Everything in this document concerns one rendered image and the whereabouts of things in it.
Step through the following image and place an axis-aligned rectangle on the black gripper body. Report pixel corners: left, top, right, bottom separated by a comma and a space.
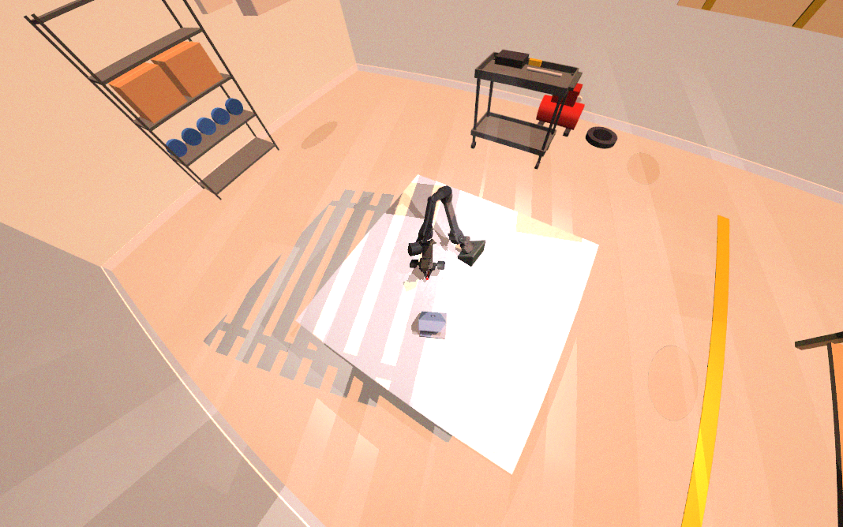
410, 253, 445, 270

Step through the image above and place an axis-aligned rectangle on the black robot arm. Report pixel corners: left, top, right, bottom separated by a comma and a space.
407, 185, 476, 272

